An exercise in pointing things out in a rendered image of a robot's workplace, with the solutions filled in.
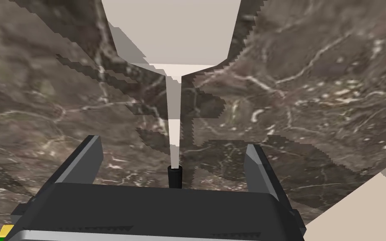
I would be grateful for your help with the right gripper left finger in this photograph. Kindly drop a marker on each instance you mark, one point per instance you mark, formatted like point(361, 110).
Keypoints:
point(82, 164)

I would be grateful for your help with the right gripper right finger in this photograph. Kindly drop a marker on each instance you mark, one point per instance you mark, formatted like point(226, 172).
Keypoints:
point(258, 174)

